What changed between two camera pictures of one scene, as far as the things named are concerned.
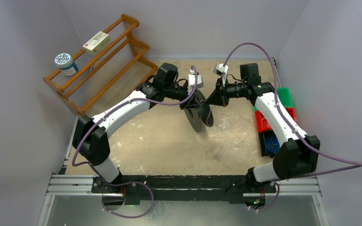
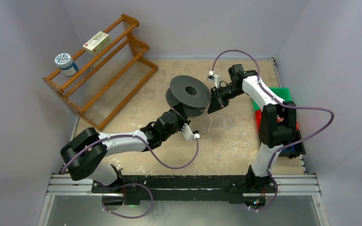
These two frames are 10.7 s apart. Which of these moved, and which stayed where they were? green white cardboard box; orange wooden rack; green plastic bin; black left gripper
Moved: black left gripper
Stayed: green plastic bin; green white cardboard box; orange wooden rack
